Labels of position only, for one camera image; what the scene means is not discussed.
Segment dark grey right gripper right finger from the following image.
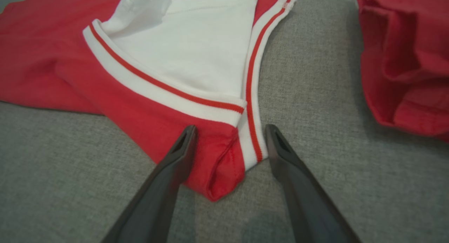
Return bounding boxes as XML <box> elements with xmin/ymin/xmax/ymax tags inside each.
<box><xmin>265</xmin><ymin>124</ymin><xmax>362</xmax><ymax>243</ymax></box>

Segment red and white jersey shirt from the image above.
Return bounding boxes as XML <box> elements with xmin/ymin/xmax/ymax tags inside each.
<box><xmin>0</xmin><ymin>0</ymin><xmax>297</xmax><ymax>202</ymax></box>

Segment red shorts with white trim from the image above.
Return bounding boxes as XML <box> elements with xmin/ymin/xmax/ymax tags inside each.
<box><xmin>355</xmin><ymin>0</ymin><xmax>449</xmax><ymax>142</ymax></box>

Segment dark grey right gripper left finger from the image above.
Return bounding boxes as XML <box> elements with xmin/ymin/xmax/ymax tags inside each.
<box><xmin>101</xmin><ymin>125</ymin><xmax>197</xmax><ymax>243</ymax></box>

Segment white cloth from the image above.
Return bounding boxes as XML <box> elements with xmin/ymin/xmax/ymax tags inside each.
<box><xmin>0</xmin><ymin>0</ymin><xmax>449</xmax><ymax>243</ymax></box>

